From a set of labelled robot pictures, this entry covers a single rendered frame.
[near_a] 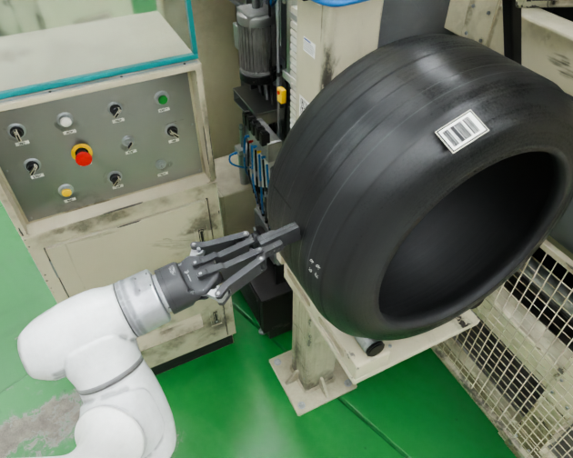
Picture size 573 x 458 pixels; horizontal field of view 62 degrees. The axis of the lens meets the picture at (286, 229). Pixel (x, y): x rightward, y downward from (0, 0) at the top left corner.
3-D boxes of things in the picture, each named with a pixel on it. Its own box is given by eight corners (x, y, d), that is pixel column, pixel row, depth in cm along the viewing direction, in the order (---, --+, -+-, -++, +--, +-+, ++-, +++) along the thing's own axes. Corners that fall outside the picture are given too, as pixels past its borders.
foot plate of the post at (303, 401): (268, 361, 200) (268, 355, 198) (324, 336, 209) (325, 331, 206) (297, 416, 183) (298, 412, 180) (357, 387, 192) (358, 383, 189)
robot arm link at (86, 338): (114, 273, 77) (148, 343, 79) (15, 316, 73) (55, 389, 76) (108, 285, 66) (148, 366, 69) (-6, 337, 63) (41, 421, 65)
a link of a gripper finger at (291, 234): (258, 242, 76) (260, 244, 76) (296, 224, 78) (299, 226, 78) (261, 253, 79) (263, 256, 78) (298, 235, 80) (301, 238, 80)
